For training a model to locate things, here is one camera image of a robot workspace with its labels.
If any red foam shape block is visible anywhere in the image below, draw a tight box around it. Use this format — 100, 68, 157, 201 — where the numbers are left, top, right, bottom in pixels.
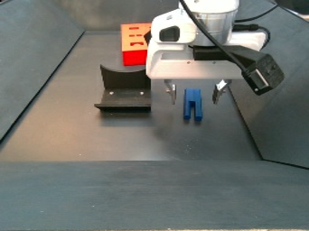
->
120, 23, 151, 66

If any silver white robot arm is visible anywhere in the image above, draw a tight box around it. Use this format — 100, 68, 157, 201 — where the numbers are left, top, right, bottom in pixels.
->
145, 0, 266, 97

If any black cable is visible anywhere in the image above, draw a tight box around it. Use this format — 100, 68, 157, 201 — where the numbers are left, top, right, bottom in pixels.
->
177, 0, 282, 73

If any black curved fixture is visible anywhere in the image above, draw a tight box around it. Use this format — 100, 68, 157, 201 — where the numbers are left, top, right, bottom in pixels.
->
93, 66, 152, 112

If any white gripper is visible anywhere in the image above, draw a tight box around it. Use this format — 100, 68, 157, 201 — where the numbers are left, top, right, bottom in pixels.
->
145, 8, 266, 104

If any blue square-circle object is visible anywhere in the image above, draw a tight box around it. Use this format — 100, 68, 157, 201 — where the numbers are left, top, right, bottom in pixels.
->
183, 88, 203, 122

